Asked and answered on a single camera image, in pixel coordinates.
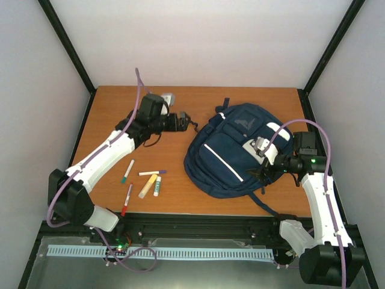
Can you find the yellow highlighter marker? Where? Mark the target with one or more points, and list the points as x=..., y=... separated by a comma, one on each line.
x=147, y=186

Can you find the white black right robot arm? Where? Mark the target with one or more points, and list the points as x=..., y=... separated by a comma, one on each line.
x=327, y=256

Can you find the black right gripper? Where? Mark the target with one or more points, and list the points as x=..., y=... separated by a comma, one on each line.
x=260, y=173

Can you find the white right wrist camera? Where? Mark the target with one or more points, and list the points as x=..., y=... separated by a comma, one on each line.
x=265, y=151

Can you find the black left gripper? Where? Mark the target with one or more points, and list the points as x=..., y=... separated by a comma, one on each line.
x=174, y=127

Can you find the black aluminium frame rail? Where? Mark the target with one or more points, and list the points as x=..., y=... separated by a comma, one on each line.
x=141, y=228

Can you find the black right corner post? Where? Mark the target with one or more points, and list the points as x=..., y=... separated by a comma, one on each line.
x=341, y=30

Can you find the light blue slotted cable duct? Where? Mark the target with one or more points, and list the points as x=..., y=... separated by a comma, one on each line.
x=164, y=253

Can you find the green white glue stick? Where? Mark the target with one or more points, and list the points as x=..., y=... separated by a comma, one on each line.
x=157, y=186

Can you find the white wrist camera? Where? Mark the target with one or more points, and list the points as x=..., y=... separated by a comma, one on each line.
x=265, y=151
x=168, y=102

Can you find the red white marker pen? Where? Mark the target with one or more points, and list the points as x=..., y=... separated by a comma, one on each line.
x=125, y=206

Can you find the green capped white marker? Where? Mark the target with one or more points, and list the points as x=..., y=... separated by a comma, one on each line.
x=125, y=176

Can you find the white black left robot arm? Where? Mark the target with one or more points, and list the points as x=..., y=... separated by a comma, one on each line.
x=69, y=191

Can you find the black left corner post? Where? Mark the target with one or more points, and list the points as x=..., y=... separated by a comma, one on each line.
x=67, y=44

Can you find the purple capped white marker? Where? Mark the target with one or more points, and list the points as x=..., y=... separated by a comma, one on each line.
x=155, y=172

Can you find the black corner post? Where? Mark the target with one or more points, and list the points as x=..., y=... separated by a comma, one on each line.
x=67, y=44
x=341, y=30

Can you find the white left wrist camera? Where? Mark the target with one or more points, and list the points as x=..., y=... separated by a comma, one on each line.
x=168, y=102

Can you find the navy blue student backpack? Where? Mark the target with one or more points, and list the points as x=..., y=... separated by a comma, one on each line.
x=220, y=156

